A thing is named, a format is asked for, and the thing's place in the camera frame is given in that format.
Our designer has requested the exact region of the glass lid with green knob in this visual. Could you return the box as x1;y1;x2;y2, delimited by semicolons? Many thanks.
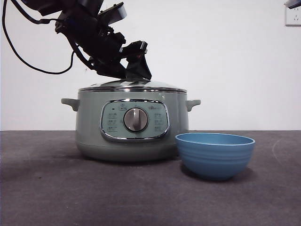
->
79;79;188;93

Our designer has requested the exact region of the pale green electric steamer pot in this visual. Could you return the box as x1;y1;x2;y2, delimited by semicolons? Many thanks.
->
61;88;202;162

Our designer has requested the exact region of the blue ribbed bowl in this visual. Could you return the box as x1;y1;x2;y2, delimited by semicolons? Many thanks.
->
175;132;256;182

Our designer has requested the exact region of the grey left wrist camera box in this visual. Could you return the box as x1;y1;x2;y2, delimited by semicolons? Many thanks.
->
97;1;128;24

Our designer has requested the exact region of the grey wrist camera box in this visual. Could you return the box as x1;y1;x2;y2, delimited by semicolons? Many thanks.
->
284;0;301;10
97;1;128;24

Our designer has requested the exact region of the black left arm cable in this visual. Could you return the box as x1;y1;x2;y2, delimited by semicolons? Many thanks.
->
1;0;76;75

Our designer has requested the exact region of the white wall socket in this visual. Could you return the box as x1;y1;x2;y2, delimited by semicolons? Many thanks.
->
285;7;301;26

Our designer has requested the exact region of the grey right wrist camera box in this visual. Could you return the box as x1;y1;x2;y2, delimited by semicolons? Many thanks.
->
284;0;301;10

